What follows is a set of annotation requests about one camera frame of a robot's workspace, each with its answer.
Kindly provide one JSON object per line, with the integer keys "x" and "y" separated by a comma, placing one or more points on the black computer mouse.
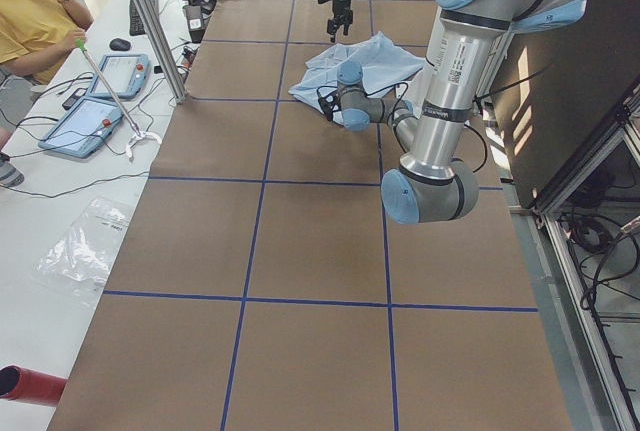
{"x": 119, "y": 44}

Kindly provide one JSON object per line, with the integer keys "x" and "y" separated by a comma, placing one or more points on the light blue button-up shirt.
{"x": 362, "y": 74}

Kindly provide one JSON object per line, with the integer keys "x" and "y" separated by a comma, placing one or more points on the upper blue teach pendant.
{"x": 125, "y": 73}

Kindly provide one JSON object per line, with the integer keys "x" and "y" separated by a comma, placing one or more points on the lower blue teach pendant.
{"x": 83, "y": 129}

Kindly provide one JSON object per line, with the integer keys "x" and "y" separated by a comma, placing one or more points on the grey aluminium frame post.
{"x": 161, "y": 48}

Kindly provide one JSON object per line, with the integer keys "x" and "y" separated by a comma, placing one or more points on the red cylinder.
{"x": 32, "y": 387}

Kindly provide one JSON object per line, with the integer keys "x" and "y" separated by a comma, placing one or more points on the brown table mat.
{"x": 261, "y": 286}

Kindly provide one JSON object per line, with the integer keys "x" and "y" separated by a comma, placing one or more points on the metal reacher grabber tool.
{"x": 138, "y": 133}

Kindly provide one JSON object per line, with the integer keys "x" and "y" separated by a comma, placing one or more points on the blue teach pendant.
{"x": 83, "y": 129}
{"x": 125, "y": 73}

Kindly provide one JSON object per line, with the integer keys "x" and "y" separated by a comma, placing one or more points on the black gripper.
{"x": 342, "y": 9}

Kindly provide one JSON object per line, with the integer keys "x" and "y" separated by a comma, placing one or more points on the black smartphone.
{"x": 73, "y": 99}

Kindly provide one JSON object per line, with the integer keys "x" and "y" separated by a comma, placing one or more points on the clear plastic bag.
{"x": 79, "y": 263}

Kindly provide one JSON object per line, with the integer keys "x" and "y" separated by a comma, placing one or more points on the person in yellow shirt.
{"x": 37, "y": 36}

